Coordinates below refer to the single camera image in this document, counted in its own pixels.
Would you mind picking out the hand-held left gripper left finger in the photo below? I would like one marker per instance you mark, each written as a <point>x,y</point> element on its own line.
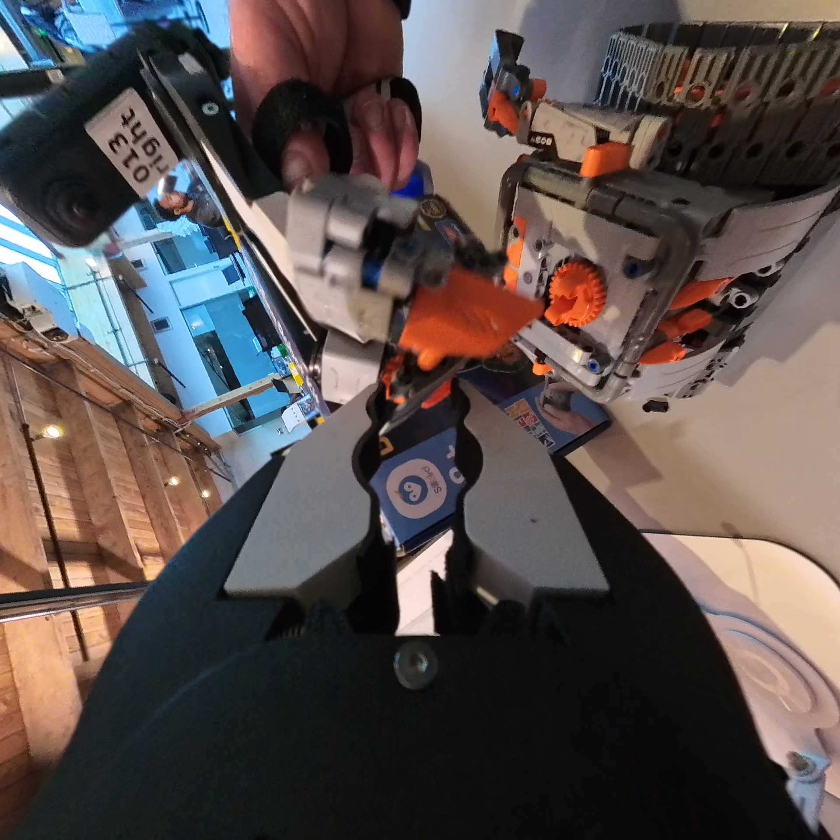
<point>295,525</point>

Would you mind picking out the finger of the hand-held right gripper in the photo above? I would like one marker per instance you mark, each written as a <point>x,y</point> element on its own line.
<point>295,315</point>

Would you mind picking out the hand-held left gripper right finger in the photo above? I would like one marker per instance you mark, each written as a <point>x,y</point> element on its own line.
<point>538,525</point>

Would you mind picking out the grey orange toy robot arm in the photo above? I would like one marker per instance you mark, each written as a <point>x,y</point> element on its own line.
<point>400,381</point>
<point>460,315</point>

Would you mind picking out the grey orange tracked toy robot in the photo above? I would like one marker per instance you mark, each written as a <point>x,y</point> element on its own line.
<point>617,263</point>

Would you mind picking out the person's right hand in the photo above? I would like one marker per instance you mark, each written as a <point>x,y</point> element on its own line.
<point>328,46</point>

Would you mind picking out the blue robot kit box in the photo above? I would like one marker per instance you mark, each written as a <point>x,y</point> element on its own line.
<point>420,492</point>

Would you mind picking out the white articulated holder stand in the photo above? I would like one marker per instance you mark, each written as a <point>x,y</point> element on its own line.
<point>788,630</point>

